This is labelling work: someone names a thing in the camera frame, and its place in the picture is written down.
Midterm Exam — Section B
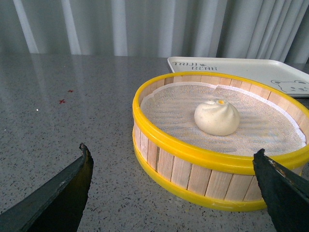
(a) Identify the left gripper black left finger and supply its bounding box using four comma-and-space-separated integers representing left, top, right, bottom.
0, 143, 94, 232

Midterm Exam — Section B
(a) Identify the white steamed bun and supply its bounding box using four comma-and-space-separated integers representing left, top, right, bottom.
194, 99, 240, 136

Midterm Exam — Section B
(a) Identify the white bear-print tray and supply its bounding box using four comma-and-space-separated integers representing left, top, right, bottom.
168, 57, 309, 98

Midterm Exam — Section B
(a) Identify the white mesh steamer cloth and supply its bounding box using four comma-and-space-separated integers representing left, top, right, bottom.
140, 82, 306, 157

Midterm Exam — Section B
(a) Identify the yellow-rimmed wooden steamer basket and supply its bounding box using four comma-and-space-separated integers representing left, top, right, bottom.
132, 72, 309, 212

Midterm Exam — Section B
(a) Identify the grey pleated curtain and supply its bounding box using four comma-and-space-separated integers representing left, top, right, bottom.
0, 0, 309, 63

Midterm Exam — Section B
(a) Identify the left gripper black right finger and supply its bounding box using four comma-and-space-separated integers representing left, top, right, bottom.
253, 149, 309, 232

